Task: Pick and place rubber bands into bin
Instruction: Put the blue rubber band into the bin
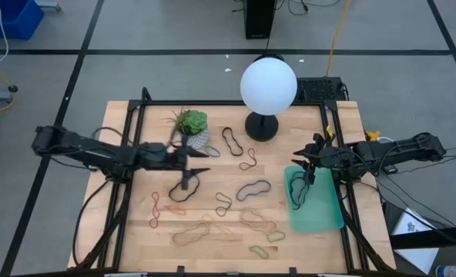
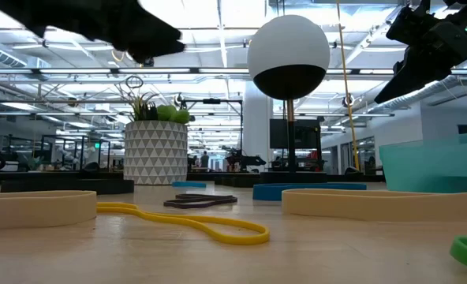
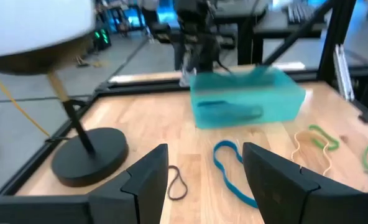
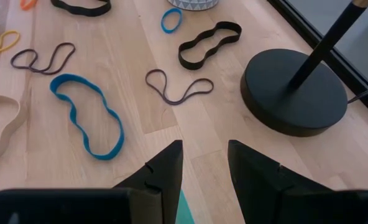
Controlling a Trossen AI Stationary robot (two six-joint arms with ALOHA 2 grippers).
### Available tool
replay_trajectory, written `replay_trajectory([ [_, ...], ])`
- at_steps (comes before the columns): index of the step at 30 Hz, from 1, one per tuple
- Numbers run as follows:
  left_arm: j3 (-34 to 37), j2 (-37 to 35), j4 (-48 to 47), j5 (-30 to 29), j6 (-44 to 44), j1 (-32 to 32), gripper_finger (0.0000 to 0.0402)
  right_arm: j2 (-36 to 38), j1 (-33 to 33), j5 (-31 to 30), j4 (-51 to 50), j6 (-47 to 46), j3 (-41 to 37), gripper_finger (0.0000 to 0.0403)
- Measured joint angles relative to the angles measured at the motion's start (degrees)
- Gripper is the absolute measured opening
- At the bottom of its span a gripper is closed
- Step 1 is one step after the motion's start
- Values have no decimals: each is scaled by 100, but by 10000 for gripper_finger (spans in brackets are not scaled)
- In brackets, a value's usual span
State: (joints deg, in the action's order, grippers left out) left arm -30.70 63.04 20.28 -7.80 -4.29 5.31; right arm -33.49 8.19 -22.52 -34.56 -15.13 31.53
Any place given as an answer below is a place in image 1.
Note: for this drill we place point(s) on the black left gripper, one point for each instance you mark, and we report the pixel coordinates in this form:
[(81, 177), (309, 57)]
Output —
[(185, 163)]

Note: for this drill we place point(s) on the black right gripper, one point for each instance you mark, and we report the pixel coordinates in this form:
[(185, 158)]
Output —
[(316, 161)]

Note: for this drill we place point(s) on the small blue rubber band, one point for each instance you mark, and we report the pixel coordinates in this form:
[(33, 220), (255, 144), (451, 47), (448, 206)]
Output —
[(219, 152)]

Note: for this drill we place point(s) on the short black rubber band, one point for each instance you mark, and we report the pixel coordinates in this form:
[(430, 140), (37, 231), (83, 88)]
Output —
[(307, 190)]

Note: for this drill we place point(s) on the thin black rubber band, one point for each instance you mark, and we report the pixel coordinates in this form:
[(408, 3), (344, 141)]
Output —
[(172, 194)]

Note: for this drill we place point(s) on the thin dark brown rubber band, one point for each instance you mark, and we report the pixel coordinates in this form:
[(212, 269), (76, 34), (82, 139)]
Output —
[(240, 166)]

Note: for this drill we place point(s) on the orange rubber band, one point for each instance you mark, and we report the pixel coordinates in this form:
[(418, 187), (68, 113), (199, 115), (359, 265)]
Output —
[(182, 212)]

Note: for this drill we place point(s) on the red rubber band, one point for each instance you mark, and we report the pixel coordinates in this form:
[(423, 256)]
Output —
[(158, 200)]

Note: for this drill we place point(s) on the light green rubber band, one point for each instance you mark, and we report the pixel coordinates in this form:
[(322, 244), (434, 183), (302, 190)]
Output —
[(268, 237)]

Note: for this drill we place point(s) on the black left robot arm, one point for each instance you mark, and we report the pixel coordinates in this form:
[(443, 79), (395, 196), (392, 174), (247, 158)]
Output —
[(97, 152)]

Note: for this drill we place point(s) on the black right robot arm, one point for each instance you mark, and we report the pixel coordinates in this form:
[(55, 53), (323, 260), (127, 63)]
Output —
[(397, 152)]

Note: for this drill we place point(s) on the teal plastic bin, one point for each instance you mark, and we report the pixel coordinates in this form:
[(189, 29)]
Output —
[(320, 207)]

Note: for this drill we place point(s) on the yellow tag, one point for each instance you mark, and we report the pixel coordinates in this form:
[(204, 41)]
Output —
[(330, 131)]

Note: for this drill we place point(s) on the potted succulent patterned pot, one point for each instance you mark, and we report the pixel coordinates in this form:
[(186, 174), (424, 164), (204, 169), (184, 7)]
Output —
[(192, 122)]

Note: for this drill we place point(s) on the black perforated box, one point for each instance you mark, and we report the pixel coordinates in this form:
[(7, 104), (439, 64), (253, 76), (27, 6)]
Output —
[(320, 90)]

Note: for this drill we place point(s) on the yellow plug connector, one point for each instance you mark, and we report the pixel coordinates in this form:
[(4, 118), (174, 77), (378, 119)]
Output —
[(373, 135)]

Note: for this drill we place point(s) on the white globe table lamp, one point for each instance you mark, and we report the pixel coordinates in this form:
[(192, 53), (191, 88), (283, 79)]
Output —
[(268, 86)]

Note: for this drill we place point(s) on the black power brick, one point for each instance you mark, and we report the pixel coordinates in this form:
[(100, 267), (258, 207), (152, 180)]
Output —
[(389, 169)]

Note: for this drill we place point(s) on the white paper sheet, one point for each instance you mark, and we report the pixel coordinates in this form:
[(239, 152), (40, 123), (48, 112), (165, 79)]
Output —
[(413, 231)]

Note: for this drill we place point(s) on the black beam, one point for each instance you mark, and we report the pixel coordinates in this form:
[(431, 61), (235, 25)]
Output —
[(424, 238)]

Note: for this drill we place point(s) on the black tower case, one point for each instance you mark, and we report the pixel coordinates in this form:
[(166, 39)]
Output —
[(259, 19)]

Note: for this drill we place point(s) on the white spray can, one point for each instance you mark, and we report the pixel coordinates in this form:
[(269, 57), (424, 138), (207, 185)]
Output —
[(455, 271)]

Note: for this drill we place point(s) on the black round foot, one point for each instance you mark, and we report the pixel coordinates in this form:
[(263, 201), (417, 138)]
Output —
[(13, 88)]

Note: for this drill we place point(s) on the blue plastic crate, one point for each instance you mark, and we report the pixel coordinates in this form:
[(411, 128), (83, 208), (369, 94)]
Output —
[(12, 19)]

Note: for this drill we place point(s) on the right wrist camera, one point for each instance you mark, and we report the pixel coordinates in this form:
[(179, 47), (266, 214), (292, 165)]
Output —
[(327, 157)]

